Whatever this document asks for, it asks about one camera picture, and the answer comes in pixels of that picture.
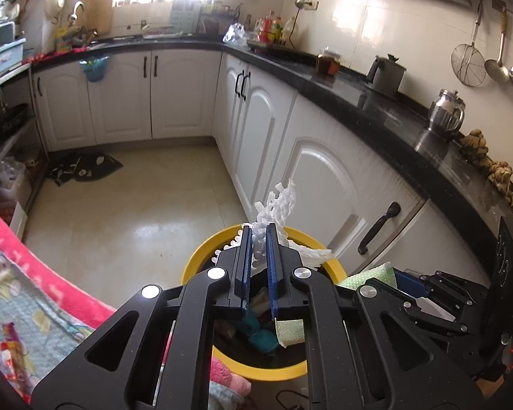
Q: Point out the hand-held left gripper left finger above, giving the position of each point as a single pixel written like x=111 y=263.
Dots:
x=246 y=260

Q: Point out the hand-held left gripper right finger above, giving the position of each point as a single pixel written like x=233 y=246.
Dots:
x=273 y=264

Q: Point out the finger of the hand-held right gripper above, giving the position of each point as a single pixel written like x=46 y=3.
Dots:
x=457 y=329
x=410 y=282

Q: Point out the green cloth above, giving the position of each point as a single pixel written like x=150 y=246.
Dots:
x=367 y=275

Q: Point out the yellow rimmed bin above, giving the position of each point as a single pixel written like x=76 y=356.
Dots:
x=201 y=254

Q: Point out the white foam fruit net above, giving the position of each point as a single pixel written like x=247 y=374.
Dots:
x=278 y=205

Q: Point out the teal crumpled wrapper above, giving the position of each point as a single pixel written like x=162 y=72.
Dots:
x=258 y=335

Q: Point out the ginger root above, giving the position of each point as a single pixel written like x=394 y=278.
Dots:
x=502 y=177
x=474 y=145

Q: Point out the white kitchen cabinets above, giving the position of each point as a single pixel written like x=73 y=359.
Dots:
x=282 y=136

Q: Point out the shiny steel teapot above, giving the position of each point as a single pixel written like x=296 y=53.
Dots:
x=446 y=113

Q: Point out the black floor mat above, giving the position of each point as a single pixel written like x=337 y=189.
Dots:
x=85 y=166

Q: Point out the black stone countertop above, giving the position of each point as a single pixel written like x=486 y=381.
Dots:
x=367 y=94

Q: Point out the pink blanket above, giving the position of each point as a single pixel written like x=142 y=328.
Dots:
x=47 y=273

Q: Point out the grey metal kettle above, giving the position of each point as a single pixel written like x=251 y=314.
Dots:
x=384 y=77

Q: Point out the glass jar brown contents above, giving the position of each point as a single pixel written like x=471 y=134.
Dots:
x=327 y=63

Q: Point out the black tray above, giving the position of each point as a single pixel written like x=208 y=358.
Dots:
x=265 y=45

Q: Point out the slotted steel spoon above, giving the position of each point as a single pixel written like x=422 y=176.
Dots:
x=498 y=70

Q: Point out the clear plastic bag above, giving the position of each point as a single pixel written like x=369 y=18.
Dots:
x=236 y=35

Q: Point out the white cardboard box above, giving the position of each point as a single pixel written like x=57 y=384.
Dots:
x=18 y=218

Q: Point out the yellow oil bottle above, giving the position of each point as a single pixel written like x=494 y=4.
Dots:
x=277 y=30

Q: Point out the red label sauce bottle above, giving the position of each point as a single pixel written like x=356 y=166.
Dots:
x=263 y=27

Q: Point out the pale oil bottle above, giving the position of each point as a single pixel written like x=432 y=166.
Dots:
x=290 y=30

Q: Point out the blue hanging basket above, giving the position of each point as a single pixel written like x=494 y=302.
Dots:
x=95 y=68

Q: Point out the dark condiment rack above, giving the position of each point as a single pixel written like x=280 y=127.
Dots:
x=209 y=17

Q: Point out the colourful plastic wrapper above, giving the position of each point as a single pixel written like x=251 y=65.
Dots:
x=10 y=341

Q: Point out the teal countertop organizer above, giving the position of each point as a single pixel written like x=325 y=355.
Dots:
x=186 y=17

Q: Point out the crumpled clear bag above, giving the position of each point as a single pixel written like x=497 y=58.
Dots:
x=10 y=173

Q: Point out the stainless steel shelf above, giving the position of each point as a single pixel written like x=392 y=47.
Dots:
x=8 y=136

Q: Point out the black pan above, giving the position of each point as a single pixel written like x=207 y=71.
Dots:
x=8 y=119

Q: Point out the red cloth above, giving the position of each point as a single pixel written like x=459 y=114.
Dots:
x=51 y=55

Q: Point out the wooden cutting board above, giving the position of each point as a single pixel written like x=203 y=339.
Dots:
x=96 y=8

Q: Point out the steel faucet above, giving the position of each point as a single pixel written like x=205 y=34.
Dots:
x=77 y=13

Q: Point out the blue plastic tub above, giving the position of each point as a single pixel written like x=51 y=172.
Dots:
x=2 y=53

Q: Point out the wall socket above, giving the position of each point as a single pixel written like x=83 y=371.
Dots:
x=310 y=5

